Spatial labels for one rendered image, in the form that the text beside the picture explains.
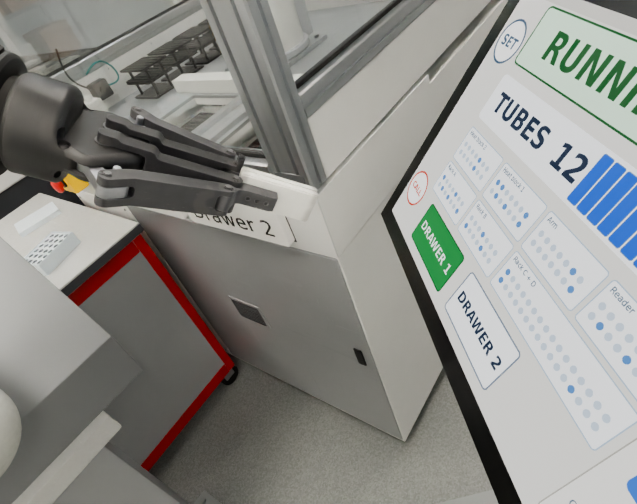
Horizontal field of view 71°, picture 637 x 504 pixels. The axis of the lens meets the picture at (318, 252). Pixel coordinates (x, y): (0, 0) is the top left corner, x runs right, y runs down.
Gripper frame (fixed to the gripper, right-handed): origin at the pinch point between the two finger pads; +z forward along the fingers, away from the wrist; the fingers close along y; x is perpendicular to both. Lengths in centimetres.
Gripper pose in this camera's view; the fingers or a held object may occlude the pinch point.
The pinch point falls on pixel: (275, 194)
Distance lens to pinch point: 40.3
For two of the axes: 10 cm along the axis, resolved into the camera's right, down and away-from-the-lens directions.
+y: -1.2, -6.3, 7.6
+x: -3.9, 7.4, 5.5
